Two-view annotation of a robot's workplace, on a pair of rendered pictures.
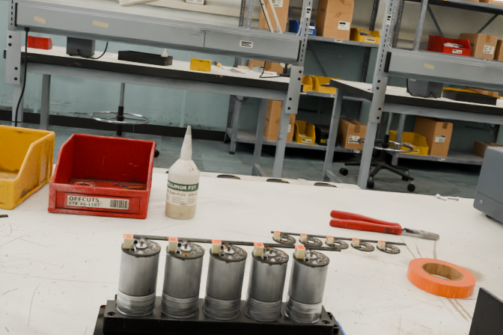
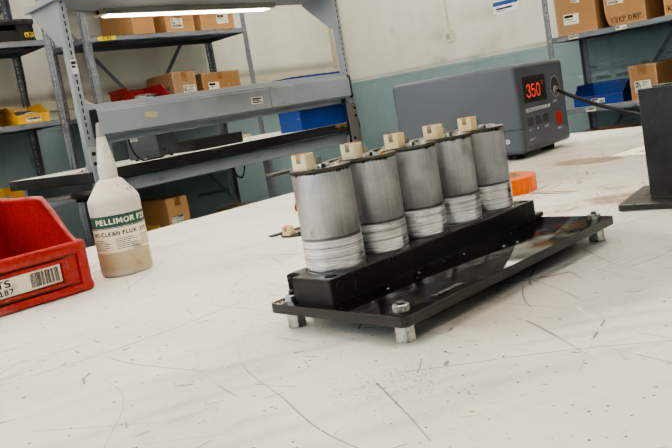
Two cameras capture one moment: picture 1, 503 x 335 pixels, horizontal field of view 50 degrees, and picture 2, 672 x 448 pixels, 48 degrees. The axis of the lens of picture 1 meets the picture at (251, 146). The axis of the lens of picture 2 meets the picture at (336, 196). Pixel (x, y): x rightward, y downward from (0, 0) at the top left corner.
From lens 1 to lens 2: 0.26 m
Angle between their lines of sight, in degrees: 34
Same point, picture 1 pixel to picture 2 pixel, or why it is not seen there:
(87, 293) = (198, 331)
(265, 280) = (463, 163)
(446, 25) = (124, 75)
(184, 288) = (397, 201)
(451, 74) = (181, 116)
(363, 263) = not seen: hidden behind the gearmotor
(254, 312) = (463, 214)
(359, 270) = not seen: hidden behind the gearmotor
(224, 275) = (428, 168)
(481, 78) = (217, 111)
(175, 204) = (125, 250)
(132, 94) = not seen: outside the picture
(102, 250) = (114, 315)
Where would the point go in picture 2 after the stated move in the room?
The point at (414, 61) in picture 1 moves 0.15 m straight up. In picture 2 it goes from (130, 113) to (121, 71)
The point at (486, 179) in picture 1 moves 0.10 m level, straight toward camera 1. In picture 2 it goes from (409, 123) to (437, 123)
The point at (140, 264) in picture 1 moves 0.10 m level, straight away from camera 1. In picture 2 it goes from (344, 180) to (197, 190)
